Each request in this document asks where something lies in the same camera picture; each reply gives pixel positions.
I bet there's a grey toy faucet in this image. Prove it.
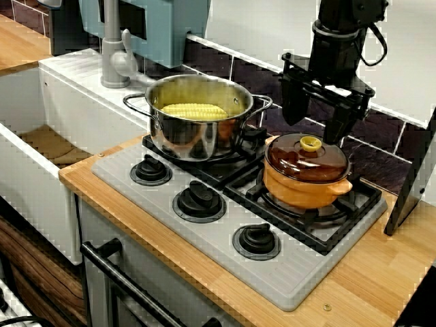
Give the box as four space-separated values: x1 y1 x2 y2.
100 0 139 89

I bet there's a black stove knob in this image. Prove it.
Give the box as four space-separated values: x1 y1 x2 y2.
172 180 228 224
232 223 283 262
129 153 174 187

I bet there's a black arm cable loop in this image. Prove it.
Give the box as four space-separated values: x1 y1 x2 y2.
360 20 389 67

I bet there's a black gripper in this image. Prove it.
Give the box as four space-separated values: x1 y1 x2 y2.
281 30 376 146

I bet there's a stainless steel pot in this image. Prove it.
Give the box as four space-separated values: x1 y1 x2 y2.
123 74 273 163

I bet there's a grey toy stove plate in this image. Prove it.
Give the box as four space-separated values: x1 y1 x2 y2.
91 134 389 313

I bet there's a white toy sink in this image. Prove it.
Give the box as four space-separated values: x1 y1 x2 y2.
0 47 154 266

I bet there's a black oven door handle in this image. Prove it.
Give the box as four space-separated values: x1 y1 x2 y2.
80 237 222 327

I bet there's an orange plastic pot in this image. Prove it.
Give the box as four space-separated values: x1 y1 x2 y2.
262 134 354 208

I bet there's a black burner grate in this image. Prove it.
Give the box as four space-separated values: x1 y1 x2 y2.
223 146 383 257
141 124 285 191

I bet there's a yellow corn cob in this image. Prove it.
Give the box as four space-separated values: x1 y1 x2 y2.
159 103 229 121

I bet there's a black floor cable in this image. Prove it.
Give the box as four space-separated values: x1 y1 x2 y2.
0 315 52 327

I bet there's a transparent pot lid yellow knob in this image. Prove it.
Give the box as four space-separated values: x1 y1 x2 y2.
264 132 351 183

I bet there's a teal toy appliance box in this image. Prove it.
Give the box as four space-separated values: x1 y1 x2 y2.
78 0 212 68

